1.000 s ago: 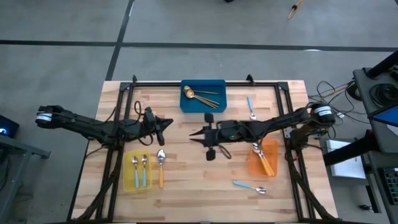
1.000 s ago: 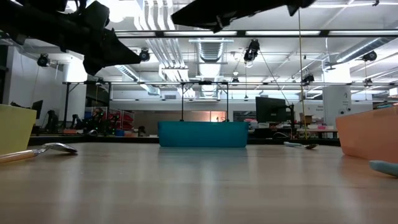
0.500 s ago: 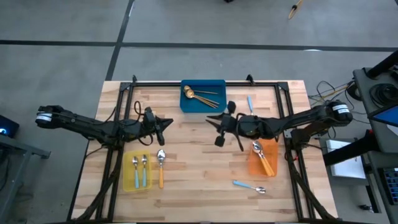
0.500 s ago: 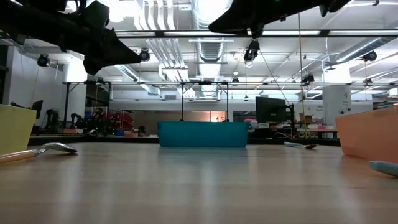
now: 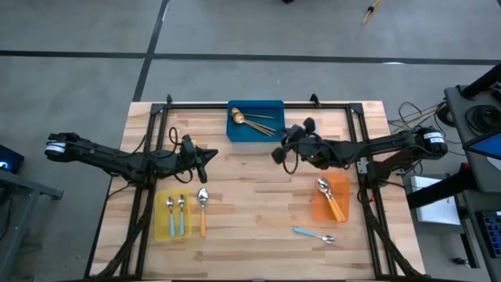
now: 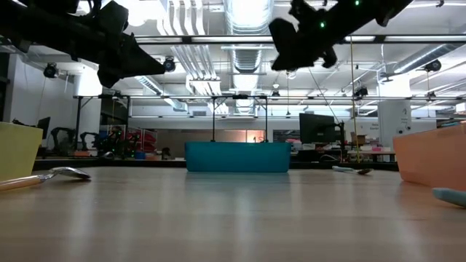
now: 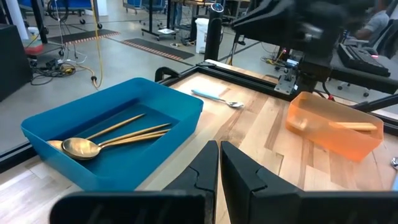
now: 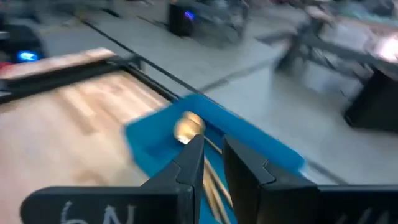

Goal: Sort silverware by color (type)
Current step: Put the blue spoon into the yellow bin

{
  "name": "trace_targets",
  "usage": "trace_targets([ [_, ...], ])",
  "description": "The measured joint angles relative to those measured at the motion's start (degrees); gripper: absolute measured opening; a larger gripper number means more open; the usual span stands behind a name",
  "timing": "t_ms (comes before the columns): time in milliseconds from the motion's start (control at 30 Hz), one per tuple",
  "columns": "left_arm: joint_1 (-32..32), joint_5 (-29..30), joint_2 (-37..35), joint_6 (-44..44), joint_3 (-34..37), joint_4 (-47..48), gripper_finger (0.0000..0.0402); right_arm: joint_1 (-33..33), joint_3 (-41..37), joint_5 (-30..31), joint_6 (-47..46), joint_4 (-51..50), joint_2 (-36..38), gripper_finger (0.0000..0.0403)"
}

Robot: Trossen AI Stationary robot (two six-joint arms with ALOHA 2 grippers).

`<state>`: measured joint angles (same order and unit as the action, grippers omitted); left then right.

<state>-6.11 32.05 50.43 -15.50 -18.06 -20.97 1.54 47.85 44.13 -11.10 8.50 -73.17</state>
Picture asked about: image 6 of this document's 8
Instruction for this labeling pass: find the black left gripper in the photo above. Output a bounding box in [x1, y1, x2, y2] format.
[71, 31, 166, 89]

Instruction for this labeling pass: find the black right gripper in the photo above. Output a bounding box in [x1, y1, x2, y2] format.
[290, 0, 350, 69]

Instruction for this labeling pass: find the blue-handled silver spoon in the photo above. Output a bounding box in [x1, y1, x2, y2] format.
[432, 186, 466, 209]
[331, 165, 374, 176]

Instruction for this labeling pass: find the orange-handled silver spoon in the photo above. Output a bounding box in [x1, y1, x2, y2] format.
[0, 166, 92, 193]

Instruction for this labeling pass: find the plain white pillar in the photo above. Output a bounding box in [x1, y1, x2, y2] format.
[74, 68, 103, 143]

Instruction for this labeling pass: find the red storage shelf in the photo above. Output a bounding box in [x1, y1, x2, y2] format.
[125, 127, 158, 154]

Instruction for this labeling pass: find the black background robot station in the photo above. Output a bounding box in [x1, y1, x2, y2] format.
[50, 125, 141, 159]

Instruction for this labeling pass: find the black computer monitor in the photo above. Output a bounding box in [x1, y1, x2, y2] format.
[299, 112, 336, 145]

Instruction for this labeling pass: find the silver ceiling pipe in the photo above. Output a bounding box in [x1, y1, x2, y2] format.
[392, 45, 446, 74]

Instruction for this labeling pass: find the cardboard box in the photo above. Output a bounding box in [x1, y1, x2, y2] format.
[349, 131, 368, 146]

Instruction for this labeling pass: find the small dark monitor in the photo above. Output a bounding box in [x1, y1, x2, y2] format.
[36, 116, 52, 140]

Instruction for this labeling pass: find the white pillar with sign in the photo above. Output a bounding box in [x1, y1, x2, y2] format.
[377, 100, 413, 154]

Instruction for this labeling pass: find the blue plastic bin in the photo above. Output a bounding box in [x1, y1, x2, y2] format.
[184, 141, 292, 173]

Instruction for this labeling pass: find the yellow translucent plastic bin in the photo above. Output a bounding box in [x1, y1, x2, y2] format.
[0, 122, 44, 182]

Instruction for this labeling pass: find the orange translucent plastic bin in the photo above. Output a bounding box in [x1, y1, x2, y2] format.
[392, 123, 466, 192]

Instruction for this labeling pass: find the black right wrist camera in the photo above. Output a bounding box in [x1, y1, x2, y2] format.
[268, 17, 299, 72]

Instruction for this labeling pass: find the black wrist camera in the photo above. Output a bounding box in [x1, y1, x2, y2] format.
[268, 17, 299, 72]
[96, 0, 130, 34]

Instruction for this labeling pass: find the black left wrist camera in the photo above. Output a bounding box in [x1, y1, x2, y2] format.
[96, 0, 130, 34]

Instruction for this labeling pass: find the silver ceiling air duct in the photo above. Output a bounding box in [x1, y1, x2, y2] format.
[222, 0, 275, 74]

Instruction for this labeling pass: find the black background gantry frame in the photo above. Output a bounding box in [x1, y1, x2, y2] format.
[74, 94, 270, 143]

